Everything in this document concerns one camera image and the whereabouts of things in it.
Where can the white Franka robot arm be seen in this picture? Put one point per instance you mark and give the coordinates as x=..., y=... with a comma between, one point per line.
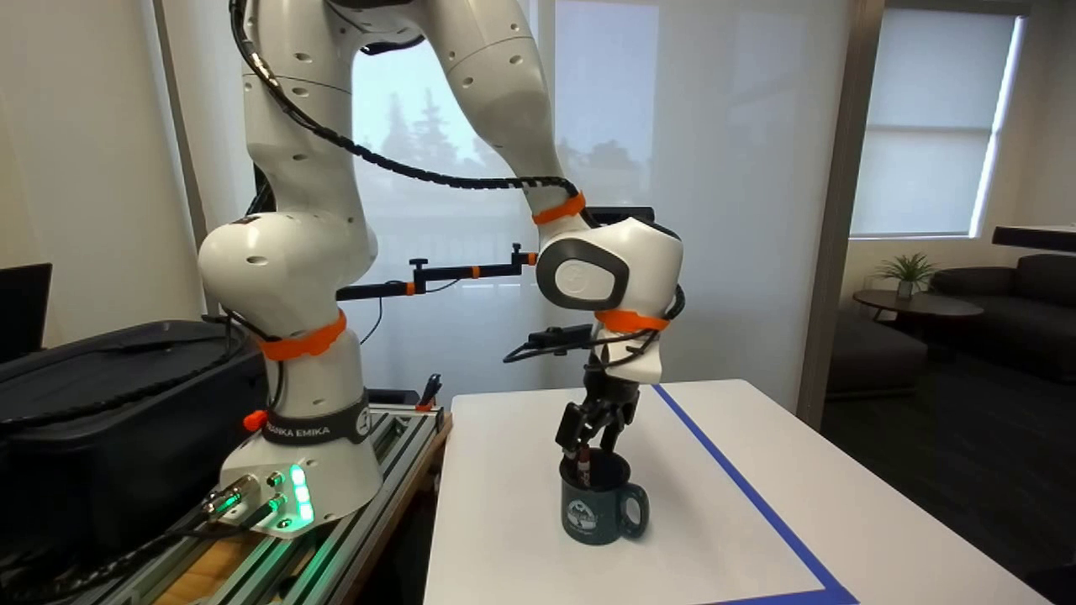
x=291, y=255

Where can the black equipment case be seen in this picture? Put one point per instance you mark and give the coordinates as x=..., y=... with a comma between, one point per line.
x=113, y=424

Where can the dark grey sofa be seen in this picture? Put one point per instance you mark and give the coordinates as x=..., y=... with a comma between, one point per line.
x=1026, y=307

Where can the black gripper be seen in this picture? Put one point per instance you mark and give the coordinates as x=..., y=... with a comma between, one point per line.
x=609, y=396

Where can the dark wall shelf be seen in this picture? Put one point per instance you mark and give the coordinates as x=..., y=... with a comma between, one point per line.
x=1033, y=236

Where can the black stereo camera bar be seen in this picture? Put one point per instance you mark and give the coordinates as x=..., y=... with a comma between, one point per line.
x=619, y=211

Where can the blue tape line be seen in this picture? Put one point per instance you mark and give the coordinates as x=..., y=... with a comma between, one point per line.
x=742, y=481

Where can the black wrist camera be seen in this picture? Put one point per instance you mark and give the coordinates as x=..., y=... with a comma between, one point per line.
x=554, y=338

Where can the red capped marker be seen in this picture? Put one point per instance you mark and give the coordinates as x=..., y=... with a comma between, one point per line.
x=580, y=462

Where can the dark green enamel mug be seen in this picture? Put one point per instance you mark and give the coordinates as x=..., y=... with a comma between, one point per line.
x=596, y=508

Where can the small green potted plant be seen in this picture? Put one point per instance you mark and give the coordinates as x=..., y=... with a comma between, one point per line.
x=910, y=272

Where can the black monitor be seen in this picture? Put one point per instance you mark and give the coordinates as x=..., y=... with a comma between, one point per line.
x=21, y=307

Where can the aluminium rail robot base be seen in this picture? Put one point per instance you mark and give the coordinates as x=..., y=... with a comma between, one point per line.
x=336, y=524

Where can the round dark coffee table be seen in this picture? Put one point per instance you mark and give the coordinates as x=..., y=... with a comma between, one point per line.
x=911, y=302

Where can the white window blind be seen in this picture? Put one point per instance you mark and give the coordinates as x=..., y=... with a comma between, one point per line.
x=934, y=121

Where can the dark grey ottoman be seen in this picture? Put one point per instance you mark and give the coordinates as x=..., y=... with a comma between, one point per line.
x=874, y=355

